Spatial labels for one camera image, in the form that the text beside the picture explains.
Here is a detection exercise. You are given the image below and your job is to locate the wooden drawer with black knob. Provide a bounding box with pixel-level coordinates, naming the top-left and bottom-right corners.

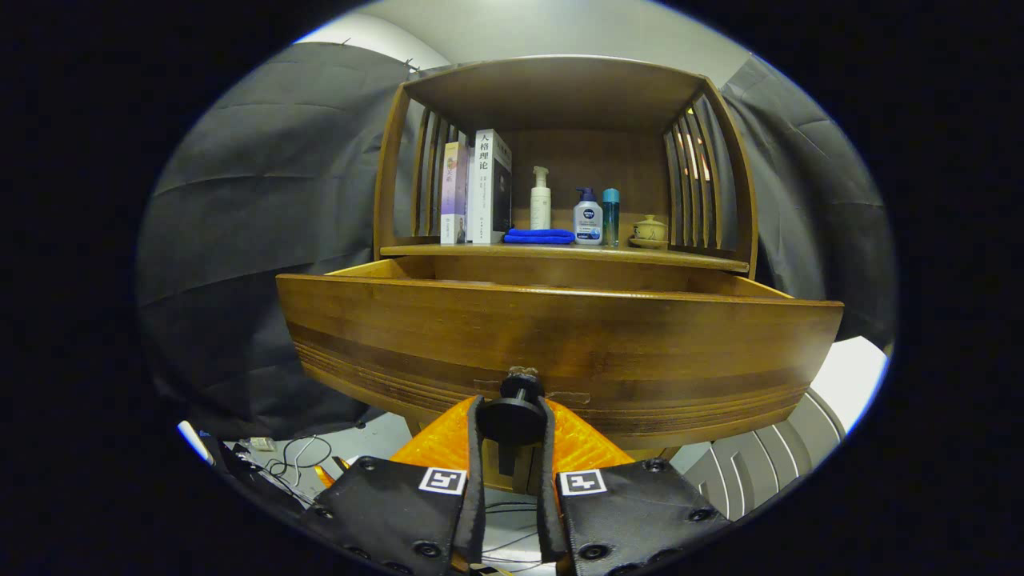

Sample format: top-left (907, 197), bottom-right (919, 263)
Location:
top-left (276, 256), bottom-right (845, 450)

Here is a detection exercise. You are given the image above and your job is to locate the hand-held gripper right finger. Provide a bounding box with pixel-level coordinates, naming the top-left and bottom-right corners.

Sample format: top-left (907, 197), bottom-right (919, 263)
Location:
top-left (538, 396), bottom-right (733, 576)

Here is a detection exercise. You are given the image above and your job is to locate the thick white book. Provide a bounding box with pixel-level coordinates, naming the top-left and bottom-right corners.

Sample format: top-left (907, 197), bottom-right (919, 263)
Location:
top-left (466, 129), bottom-right (514, 245)

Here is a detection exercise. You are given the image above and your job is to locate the brown wooden cabinet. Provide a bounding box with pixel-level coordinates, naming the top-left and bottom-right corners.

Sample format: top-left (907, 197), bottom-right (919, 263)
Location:
top-left (372, 54), bottom-right (759, 495)

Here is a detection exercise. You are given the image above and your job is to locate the white table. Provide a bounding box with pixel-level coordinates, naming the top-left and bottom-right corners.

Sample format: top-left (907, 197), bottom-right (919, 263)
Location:
top-left (808, 336), bottom-right (889, 433)

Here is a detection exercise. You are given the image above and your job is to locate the black backdrop cloth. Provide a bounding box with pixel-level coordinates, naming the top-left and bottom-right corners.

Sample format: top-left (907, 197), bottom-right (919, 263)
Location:
top-left (136, 42), bottom-right (897, 441)

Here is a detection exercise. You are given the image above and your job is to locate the white bottle with blue cap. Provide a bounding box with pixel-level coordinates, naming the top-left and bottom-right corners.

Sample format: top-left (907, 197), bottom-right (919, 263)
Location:
top-left (573, 187), bottom-right (604, 246)

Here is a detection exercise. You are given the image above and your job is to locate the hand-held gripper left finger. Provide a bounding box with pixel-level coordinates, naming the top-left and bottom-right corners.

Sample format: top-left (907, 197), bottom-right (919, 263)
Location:
top-left (302, 394), bottom-right (486, 576)

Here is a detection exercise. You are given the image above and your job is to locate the white pump bottle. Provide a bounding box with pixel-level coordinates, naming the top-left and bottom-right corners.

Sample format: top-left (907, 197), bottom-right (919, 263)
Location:
top-left (530, 166), bottom-right (552, 231)

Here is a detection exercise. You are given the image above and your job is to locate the purple book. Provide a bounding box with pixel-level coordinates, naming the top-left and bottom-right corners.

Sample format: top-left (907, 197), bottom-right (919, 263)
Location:
top-left (440, 142), bottom-right (469, 245)

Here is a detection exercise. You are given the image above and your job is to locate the wooden countertop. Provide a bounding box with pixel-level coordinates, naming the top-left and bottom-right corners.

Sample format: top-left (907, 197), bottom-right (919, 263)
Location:
top-left (380, 242), bottom-right (750, 273)

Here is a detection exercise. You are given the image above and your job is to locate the grey ribbed plastic object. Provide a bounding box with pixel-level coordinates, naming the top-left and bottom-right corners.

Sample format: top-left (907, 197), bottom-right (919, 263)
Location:
top-left (684, 388), bottom-right (847, 521)

